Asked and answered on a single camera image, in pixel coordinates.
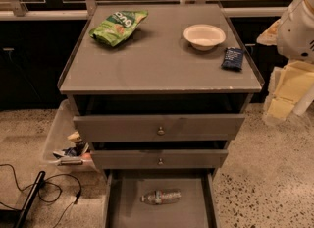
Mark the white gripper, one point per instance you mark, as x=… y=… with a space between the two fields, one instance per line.
x=295 y=31

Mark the clear plastic water bottle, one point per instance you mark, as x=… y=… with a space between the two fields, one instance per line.
x=159 y=197

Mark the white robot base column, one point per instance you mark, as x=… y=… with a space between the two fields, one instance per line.
x=304 y=102

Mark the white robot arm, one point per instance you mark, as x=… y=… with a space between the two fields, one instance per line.
x=293 y=35

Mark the grey top drawer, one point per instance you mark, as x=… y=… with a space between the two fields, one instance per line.
x=143 y=128

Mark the grey drawer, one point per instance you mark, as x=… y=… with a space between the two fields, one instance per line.
x=147 y=159
x=195 y=209
x=143 y=128

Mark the brass top drawer knob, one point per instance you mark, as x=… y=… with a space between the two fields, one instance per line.
x=160 y=131

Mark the brass drawer knob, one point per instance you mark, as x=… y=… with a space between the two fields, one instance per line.
x=160 y=162
x=160 y=131

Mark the grey drawer cabinet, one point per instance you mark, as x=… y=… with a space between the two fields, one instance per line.
x=157 y=72

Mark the grey bottom drawer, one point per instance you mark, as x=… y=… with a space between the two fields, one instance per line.
x=195 y=209

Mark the brass middle drawer knob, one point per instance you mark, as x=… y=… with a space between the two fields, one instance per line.
x=160 y=162

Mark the grey middle drawer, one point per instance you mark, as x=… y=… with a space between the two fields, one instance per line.
x=147 y=159

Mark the dark blue snack packet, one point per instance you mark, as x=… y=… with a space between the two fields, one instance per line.
x=233 y=59

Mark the white paper bowl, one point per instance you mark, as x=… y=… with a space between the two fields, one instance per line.
x=204 y=37

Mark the green chip bag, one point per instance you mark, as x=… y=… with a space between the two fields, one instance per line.
x=118 y=27

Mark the clear plastic storage bin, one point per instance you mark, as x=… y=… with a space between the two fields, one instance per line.
x=57 y=140

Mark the black flat bar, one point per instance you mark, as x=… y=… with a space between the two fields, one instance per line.
x=34 y=189

